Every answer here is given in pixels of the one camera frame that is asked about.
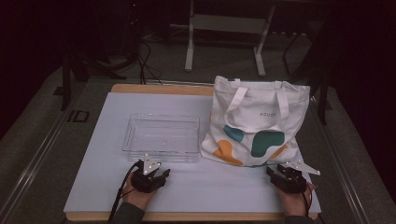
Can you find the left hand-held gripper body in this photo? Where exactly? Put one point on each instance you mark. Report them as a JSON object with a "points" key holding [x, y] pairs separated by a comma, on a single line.
{"points": [[146, 182]]}

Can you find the black metal frame stand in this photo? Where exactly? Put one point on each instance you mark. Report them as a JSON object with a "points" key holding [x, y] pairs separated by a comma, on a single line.
{"points": [[323, 93]]}

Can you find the white printed tote bag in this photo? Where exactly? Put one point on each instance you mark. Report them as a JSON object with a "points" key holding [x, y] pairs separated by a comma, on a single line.
{"points": [[258, 105]]}

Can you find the person's right hand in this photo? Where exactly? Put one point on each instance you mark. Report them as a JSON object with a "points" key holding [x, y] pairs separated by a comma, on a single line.
{"points": [[295, 203]]}

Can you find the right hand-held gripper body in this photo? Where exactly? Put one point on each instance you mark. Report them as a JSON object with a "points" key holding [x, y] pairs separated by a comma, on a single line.
{"points": [[292, 182]]}

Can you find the white table mat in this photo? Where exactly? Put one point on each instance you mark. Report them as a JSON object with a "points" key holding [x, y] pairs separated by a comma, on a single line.
{"points": [[186, 193]]}

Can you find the person's left hand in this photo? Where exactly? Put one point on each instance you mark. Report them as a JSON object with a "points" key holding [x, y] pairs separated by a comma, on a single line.
{"points": [[137, 199]]}

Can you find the black tripod stand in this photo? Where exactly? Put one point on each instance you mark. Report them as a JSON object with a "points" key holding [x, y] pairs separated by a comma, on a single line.
{"points": [[66, 81]]}

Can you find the metal floor rail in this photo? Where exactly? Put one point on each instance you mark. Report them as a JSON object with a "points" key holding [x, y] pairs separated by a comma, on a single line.
{"points": [[342, 174], [34, 161]]}

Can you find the clear plastic container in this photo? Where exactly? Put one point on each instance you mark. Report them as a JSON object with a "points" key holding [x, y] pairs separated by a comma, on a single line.
{"points": [[162, 138]]}

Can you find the white metal stand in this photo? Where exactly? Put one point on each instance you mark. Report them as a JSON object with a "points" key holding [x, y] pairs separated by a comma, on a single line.
{"points": [[229, 24]]}

